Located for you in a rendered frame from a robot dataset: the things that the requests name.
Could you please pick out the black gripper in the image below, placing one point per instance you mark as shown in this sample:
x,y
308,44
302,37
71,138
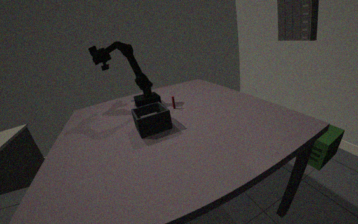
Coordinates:
x,y
104,67

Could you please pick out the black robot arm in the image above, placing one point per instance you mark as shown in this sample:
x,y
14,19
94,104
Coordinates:
x,y
127,50

